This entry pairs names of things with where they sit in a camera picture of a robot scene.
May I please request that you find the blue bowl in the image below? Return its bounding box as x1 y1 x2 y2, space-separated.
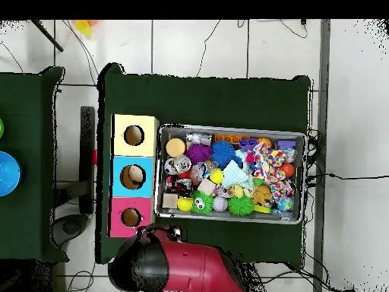
0 151 22 198

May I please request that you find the green spiky ball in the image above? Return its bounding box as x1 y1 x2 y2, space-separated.
227 194 255 217

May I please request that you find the blue spiky ball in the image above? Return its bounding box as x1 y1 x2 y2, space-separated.
210 140 241 169

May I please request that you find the green spiky toy with eyes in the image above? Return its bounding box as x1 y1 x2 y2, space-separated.
191 189 214 214

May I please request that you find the black rod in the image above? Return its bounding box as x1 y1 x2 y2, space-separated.
30 20 65 52

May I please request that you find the orange round sponge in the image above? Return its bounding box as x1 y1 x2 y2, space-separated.
165 138 187 158

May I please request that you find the shallow mesh bin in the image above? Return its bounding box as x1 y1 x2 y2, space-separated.
153 122 307 225

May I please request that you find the polka dot cloth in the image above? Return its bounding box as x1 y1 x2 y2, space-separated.
251 141 288 183

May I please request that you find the white baseball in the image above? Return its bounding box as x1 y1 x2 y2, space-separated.
212 195 229 213

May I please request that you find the black upright panel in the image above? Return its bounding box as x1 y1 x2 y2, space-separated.
79 106 96 215

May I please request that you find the wooden box with three holes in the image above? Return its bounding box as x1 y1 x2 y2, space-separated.
107 113 160 239

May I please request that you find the orange ball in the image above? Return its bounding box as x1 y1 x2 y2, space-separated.
279 163 296 179

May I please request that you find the grey round base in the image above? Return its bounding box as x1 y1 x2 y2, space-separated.
51 213 90 248

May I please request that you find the yellow object on floor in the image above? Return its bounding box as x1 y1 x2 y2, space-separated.
74 20 93 37

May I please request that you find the brown teddy bear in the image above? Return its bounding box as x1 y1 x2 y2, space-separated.
251 185 273 206

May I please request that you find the dark green side tablecloth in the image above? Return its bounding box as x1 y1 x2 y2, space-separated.
0 65 69 263

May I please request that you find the light blue knitted cloth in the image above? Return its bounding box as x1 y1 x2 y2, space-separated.
221 160 255 189

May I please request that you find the purple spiky ball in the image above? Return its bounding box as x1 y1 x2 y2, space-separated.
185 143 213 165

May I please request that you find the crushed drink can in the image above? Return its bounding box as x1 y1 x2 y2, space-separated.
172 154 192 174

